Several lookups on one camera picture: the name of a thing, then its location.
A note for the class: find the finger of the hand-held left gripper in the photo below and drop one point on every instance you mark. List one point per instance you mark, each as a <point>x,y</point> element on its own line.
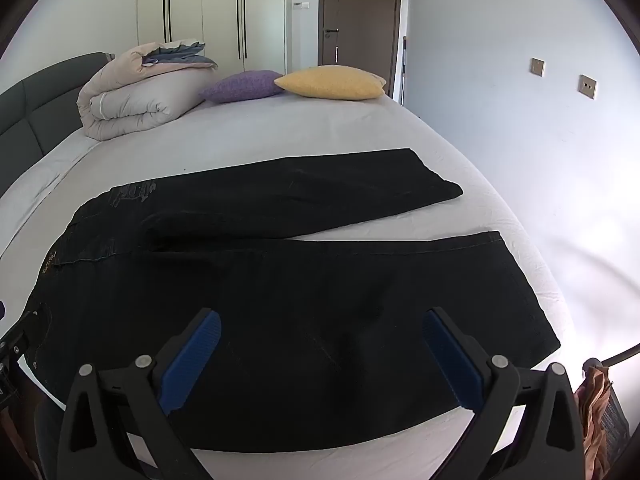
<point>22,335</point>

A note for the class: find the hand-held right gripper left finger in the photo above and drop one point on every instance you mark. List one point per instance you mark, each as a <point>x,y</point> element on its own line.
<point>197,347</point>

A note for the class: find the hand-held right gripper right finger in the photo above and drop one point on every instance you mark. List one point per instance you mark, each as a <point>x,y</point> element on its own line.
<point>447,350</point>

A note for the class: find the black pants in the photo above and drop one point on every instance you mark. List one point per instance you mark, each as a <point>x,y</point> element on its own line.
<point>300,300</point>

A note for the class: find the brown hanging cloth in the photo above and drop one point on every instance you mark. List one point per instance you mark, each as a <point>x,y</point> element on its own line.
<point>592,410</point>

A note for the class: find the black curved rod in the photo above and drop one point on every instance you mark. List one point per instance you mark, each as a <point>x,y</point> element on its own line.
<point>620,352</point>

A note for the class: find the grey basket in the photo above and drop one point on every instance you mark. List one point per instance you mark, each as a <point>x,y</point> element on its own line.
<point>614,422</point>

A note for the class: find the grey padded headboard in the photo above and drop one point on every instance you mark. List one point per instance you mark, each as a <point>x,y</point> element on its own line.
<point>30,110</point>

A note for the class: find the bed with white sheet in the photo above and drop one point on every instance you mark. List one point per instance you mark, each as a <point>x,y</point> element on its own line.
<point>300,125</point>

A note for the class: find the folded beige duvet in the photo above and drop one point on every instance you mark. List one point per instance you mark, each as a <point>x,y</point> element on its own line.
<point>130,102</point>

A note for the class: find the purple pillow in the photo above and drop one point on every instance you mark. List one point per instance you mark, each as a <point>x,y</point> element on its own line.
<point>240,87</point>

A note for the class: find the yellow pillow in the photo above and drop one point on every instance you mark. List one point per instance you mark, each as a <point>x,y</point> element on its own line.
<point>330,82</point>

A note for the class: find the blue ruffled blanket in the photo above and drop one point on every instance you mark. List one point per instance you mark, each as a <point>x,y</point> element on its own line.
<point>175,52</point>

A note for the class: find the white wardrobe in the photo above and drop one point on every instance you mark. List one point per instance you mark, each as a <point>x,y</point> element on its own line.
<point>210,10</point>

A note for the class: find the brown door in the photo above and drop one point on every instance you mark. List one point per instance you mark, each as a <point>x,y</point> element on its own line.
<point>357,5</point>

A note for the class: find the metal wall socket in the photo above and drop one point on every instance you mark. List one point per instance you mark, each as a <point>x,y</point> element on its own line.
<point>587,87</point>
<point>537,67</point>

